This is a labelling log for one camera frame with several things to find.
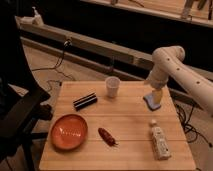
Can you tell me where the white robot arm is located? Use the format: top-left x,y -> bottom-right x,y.
147,46 -> 213,115

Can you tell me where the blue sponge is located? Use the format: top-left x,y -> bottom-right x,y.
143,93 -> 161,111

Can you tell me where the white plastic cup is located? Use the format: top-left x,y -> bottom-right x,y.
105,76 -> 120,98

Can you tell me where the orange plate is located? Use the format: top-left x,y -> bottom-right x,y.
50,114 -> 88,150

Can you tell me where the black chair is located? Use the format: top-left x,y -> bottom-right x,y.
0,0 -> 52,171

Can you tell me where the white dispenser bottle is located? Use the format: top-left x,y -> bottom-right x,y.
32,6 -> 44,26

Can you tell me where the black cable right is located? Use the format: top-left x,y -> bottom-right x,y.
173,102 -> 213,153

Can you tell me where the black floor cable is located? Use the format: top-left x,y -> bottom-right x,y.
31,39 -> 77,94

